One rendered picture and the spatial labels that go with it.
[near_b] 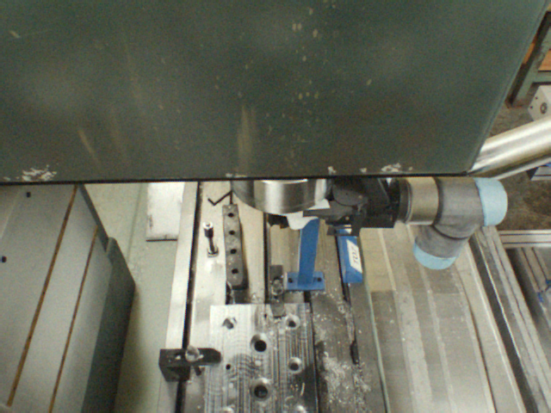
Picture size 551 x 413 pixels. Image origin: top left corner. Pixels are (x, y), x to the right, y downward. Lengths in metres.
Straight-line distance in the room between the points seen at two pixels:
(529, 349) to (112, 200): 1.45
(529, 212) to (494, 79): 2.42
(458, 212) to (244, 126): 0.41
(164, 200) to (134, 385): 0.63
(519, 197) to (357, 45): 2.55
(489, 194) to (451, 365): 0.76
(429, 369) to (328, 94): 1.08
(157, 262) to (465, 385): 1.00
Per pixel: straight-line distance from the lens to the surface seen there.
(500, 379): 1.56
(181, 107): 0.47
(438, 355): 1.45
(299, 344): 1.13
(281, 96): 0.46
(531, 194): 2.98
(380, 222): 0.80
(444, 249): 0.86
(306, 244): 1.12
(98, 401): 1.40
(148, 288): 1.66
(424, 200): 0.76
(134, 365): 1.56
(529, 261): 2.39
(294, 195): 0.63
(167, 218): 1.76
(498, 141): 0.94
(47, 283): 0.99
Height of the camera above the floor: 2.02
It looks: 51 degrees down
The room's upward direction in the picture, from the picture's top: straight up
